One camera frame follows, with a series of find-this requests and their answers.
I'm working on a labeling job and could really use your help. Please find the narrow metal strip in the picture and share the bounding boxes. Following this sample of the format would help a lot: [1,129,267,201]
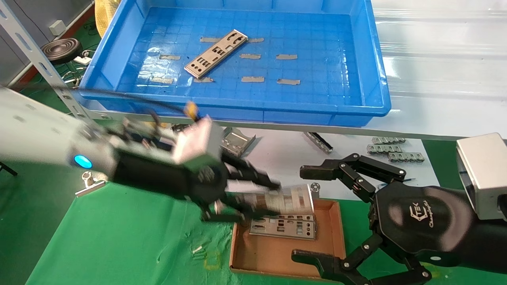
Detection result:
[303,132,333,155]

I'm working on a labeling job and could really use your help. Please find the blue plastic tray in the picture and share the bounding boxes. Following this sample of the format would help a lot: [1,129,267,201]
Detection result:
[78,0,392,127]

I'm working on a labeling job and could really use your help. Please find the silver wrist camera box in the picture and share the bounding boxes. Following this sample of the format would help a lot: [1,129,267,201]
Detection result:
[172,116,224,167]
[456,133,507,221]

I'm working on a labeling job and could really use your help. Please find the white paper sheet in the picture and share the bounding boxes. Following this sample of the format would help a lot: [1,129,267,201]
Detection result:
[142,126,440,201]

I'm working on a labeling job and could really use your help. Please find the metal IO shield plate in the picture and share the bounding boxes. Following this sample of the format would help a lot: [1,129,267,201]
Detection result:
[234,183,315,216]
[277,214,315,223]
[184,29,249,79]
[248,216,317,241]

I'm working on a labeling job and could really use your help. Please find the shallow cardboard box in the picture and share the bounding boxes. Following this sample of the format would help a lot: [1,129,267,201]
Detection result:
[229,198,346,281]

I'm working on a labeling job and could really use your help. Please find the slotted grey metal post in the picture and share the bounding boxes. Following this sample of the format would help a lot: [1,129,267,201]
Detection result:
[0,0,93,124]

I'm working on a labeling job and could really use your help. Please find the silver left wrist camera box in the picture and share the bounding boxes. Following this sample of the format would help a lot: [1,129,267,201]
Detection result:
[172,116,224,167]

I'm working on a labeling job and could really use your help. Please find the grey metal shelf beam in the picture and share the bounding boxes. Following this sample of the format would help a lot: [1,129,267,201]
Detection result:
[79,101,507,142]

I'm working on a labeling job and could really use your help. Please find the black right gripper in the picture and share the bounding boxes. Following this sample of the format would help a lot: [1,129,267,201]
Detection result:
[292,154,476,285]

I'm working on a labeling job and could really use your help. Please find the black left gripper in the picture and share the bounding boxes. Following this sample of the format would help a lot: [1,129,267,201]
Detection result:
[111,152,282,222]

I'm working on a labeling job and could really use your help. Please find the black round stool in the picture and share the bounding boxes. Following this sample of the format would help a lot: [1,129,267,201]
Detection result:
[41,38,83,66]

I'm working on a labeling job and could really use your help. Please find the folded metal bracket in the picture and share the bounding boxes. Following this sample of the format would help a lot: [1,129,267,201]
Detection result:
[222,127,256,159]

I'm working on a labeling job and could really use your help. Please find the green cloth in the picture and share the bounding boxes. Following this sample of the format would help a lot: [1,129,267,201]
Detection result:
[25,180,507,285]

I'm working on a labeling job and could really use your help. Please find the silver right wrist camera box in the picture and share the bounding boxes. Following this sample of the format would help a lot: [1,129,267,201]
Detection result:
[456,133,507,221]

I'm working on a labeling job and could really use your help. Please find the large silver binder clip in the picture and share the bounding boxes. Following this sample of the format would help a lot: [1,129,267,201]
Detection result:
[74,173,106,198]

